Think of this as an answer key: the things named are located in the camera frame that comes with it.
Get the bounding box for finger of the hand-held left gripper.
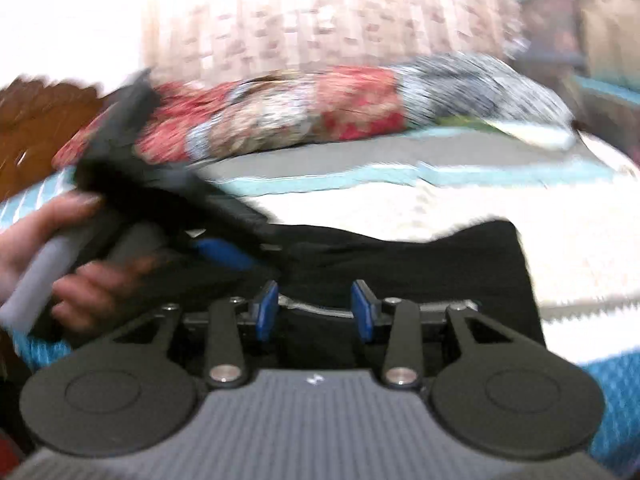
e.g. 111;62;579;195
185;235;266;275
200;185;283;251

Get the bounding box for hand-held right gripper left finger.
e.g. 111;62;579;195
114;280;281;389

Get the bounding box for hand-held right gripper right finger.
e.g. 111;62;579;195
349;279;532;392

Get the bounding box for black pants with zipper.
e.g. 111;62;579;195
185;217;547;371

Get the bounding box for person's left hand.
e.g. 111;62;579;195
0;196;162;332

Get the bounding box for carved wooden headboard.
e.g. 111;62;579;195
0;75;108;206

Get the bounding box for teal lattice pillow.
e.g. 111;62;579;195
0;167;81;233

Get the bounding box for patchwork floral quilt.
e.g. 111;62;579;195
52;52;576;166

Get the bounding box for beige leaf-print curtain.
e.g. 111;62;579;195
142;0;531;86

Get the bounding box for patterned bed sheet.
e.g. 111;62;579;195
0;125;640;471

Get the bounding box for beige fabric storage bag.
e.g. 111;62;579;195
575;0;640;86

